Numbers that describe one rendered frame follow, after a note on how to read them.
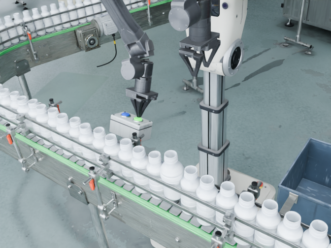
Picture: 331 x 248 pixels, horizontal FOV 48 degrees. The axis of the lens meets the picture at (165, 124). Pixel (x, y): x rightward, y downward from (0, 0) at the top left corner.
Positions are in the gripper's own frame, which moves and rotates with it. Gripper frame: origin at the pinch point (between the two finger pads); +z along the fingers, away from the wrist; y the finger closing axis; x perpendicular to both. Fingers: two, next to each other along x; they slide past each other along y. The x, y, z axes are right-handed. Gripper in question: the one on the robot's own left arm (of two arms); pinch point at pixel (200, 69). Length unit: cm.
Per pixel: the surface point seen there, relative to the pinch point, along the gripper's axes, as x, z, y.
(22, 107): 71, 26, -17
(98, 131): 31.8, 25.2, -14.0
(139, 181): 11.5, 34.2, -18.0
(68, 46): 151, 50, 68
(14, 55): 159, 45, 32
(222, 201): -17.2, 27.4, -16.7
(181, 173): -2.9, 25.8, -15.3
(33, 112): 65, 27, -17
